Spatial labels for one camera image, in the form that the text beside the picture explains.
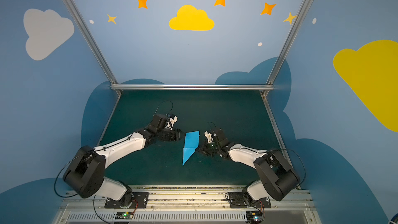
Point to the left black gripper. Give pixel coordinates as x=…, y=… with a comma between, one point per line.
x=171, y=134

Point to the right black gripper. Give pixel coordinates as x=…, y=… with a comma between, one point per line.
x=209, y=148

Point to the blue square paper sheet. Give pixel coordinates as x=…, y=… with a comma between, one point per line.
x=191, y=143

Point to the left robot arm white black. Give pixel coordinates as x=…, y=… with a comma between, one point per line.
x=86, y=171

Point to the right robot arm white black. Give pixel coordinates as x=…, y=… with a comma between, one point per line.
x=277, y=177

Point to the back horizontal aluminium bar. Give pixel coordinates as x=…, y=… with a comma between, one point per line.
x=190, y=87

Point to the right green circuit board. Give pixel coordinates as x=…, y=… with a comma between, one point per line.
x=254, y=217

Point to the green circuit board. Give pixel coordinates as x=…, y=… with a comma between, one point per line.
x=124, y=216
x=254, y=217

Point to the left green circuit board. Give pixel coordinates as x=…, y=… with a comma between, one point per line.
x=124, y=216

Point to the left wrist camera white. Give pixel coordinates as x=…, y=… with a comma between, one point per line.
x=172, y=119

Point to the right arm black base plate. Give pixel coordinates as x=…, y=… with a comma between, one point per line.
x=243, y=200

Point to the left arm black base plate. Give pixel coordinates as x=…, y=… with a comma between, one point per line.
x=138, y=200

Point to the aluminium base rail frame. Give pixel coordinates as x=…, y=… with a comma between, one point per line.
x=189, y=204

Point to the left slanted aluminium post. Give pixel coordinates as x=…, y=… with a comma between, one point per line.
x=79, y=21

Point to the slanted aluminium post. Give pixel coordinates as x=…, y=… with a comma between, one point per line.
x=79, y=21
x=301, y=14

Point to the right slanted aluminium post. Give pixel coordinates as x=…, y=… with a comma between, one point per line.
x=301, y=14

